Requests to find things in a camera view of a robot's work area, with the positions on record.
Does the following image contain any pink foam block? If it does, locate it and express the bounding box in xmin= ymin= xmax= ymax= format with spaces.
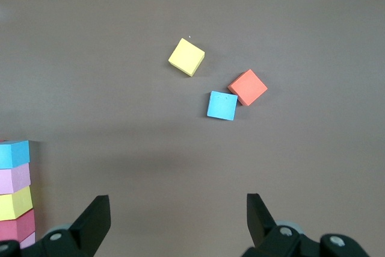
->
xmin=19 ymin=231 xmax=37 ymax=250
xmin=0 ymin=163 xmax=32 ymax=195

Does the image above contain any orange foam block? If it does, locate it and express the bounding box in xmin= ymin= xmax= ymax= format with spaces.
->
xmin=227 ymin=69 xmax=269 ymax=107

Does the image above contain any table cover mat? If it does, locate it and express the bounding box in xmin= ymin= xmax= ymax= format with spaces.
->
xmin=0 ymin=0 xmax=385 ymax=257

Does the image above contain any red foam block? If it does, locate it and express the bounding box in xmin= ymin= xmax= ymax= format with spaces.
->
xmin=0 ymin=208 xmax=37 ymax=243

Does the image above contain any yellow foam block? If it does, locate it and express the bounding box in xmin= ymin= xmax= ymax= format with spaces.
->
xmin=167 ymin=37 xmax=206 ymax=78
xmin=0 ymin=185 xmax=34 ymax=222

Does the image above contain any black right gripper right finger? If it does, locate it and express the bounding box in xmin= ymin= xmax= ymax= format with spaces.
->
xmin=242 ymin=193 xmax=371 ymax=257

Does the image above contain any blue foam block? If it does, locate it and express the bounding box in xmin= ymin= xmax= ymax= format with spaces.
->
xmin=0 ymin=140 xmax=31 ymax=170
xmin=206 ymin=90 xmax=239 ymax=122

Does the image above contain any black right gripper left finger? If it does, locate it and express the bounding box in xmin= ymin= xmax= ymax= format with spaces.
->
xmin=0 ymin=195 xmax=112 ymax=257

